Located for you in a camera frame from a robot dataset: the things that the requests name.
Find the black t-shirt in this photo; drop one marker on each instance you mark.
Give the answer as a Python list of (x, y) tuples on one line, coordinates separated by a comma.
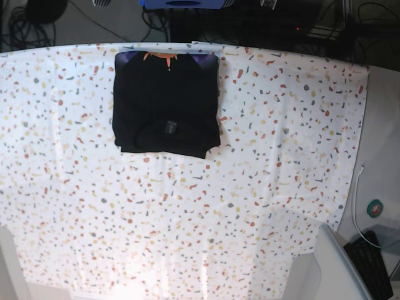
[(166, 102)]

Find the terrazzo patterned tablecloth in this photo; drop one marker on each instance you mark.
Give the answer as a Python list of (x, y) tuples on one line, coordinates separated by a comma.
[(105, 224)]

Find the blue box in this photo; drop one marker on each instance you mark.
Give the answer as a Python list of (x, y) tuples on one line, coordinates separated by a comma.
[(183, 4)]

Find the grey monitor edge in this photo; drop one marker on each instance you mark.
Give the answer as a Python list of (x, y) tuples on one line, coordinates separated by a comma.
[(339, 278)]

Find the black keyboard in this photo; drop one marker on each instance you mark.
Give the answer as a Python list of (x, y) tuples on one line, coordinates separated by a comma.
[(369, 263)]

